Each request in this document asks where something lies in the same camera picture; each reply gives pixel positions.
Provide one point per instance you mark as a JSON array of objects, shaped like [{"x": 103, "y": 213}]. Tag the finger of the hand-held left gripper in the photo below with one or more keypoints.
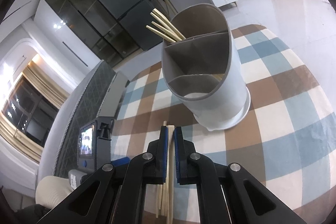
[{"x": 122, "y": 160}]

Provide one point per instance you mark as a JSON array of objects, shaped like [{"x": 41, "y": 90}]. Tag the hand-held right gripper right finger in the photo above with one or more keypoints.
[{"x": 176, "y": 161}]

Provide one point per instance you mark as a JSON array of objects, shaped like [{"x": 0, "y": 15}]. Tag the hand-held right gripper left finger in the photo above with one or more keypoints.
[{"x": 166, "y": 161}]

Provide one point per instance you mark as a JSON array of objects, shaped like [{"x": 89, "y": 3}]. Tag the white grey utensil holder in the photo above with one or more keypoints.
[{"x": 223, "y": 98}]

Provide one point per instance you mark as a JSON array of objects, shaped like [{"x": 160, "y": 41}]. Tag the person's left forearm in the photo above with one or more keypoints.
[{"x": 52, "y": 190}]

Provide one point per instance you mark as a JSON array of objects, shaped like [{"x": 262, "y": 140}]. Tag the grey quilted chair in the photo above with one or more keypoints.
[{"x": 86, "y": 98}]

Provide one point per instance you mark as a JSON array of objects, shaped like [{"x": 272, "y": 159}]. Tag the dark window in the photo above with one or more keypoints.
[{"x": 31, "y": 113}]

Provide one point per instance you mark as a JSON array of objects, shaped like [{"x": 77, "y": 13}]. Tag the beige curtain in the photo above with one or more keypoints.
[{"x": 39, "y": 85}]

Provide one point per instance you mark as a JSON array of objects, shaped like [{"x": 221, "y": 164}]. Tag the dark cloth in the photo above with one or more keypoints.
[{"x": 31, "y": 214}]

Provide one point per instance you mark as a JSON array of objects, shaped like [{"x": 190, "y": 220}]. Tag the glossy white wardrobe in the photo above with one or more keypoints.
[{"x": 57, "y": 40}]

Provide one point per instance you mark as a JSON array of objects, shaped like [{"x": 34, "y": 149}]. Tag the checkered tablecloth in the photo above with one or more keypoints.
[{"x": 275, "y": 113}]

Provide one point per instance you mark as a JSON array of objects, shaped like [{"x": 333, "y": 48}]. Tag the dark glass cabinet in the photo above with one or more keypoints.
[{"x": 73, "y": 6}]

